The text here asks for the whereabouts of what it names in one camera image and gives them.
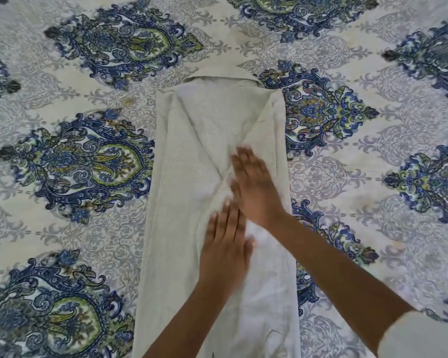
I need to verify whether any person's right hand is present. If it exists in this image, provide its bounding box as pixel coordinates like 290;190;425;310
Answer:
229;145;287;228

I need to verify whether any person's left hand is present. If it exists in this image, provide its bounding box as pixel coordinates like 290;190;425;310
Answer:
197;199;255;292

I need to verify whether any beige shirt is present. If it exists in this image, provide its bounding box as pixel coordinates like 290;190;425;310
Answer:
132;64;303;358

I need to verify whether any person's right forearm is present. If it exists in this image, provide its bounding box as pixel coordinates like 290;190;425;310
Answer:
255;211;416;358

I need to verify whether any person's left forearm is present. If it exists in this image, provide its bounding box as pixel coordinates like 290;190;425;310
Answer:
142;280;240;358

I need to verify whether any blue green patterned bedsheet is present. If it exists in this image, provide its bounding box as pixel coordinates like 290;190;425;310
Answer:
0;0;448;358

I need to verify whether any white sleeve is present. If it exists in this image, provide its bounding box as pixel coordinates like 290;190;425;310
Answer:
373;309;448;358

